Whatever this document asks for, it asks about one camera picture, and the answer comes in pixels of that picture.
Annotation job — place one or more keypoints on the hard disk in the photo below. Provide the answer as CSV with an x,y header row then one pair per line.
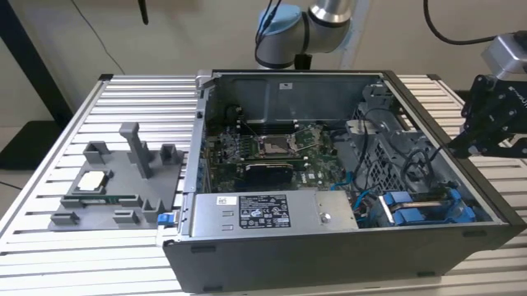
x,y
407,216

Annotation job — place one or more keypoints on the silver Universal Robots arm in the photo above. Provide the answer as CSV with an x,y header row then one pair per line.
x,y
324,18

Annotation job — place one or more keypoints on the grey metal disk bay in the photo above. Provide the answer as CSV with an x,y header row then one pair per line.
x,y
383,148

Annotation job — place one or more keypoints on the black RAM slot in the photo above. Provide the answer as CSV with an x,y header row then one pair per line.
x,y
267,124
271,158

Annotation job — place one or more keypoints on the green Dell motherboard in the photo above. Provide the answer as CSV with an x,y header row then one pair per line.
x,y
320,157

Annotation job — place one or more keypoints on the CPU socket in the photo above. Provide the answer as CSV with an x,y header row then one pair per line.
x,y
273,145

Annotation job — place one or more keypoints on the black graphics card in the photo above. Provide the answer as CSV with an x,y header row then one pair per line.
x,y
267,175

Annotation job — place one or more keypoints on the black open PC case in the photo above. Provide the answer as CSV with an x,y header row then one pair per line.
x,y
312,265

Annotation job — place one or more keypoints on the silver power supply unit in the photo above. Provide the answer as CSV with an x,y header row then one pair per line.
x,y
213,216

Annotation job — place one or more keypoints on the blue case latch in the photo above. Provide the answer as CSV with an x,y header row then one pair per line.
x,y
164,219

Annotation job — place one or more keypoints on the black antenna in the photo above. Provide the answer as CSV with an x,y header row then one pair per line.
x,y
142,12

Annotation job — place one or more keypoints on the grey parts rack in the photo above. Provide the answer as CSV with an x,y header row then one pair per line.
x,y
122,182

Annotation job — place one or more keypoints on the green RAM stick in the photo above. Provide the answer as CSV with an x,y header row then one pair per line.
x,y
108,198

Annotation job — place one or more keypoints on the silver CPU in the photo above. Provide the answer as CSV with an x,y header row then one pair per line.
x,y
92,180

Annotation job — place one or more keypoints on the black stand with base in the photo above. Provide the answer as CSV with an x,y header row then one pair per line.
x,y
28,145

